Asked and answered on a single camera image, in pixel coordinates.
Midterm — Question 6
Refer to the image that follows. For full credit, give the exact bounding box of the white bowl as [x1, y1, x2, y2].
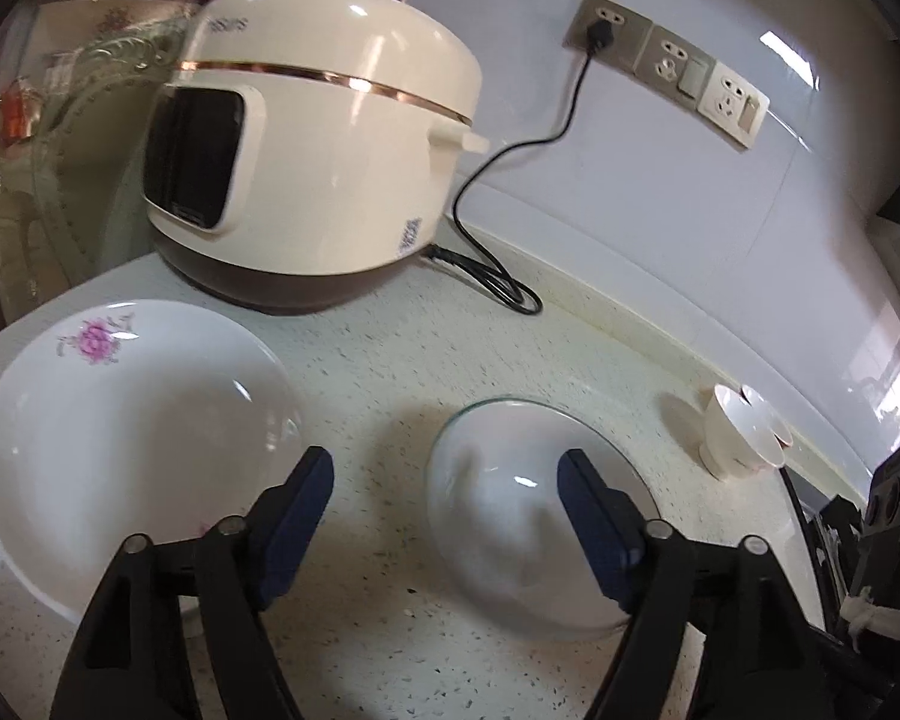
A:
[699, 384, 767, 479]
[739, 385, 794, 470]

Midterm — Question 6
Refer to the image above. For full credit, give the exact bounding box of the cream rice cooker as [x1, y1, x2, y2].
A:
[142, 0, 491, 316]

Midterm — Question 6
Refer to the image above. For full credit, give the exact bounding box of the small floral white plate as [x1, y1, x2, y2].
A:
[426, 397, 655, 642]

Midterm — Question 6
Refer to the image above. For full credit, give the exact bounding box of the grey wall socket with switch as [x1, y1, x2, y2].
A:
[634, 26, 715, 102]

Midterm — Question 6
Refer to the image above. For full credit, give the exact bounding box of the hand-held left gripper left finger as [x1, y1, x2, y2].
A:
[49, 446, 336, 720]

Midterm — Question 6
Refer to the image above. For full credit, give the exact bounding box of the black power cable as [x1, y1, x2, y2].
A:
[424, 15, 617, 316]

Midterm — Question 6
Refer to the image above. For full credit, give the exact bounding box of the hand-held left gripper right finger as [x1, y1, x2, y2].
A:
[557, 448, 856, 720]

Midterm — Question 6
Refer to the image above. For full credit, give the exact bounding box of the black gas stove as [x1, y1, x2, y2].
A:
[784, 461, 845, 638]

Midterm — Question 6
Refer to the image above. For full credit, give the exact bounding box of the large floral white plate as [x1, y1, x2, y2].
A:
[0, 298, 306, 625]

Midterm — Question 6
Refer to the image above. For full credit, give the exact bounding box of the white wall socket with switch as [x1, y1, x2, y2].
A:
[696, 60, 771, 151]

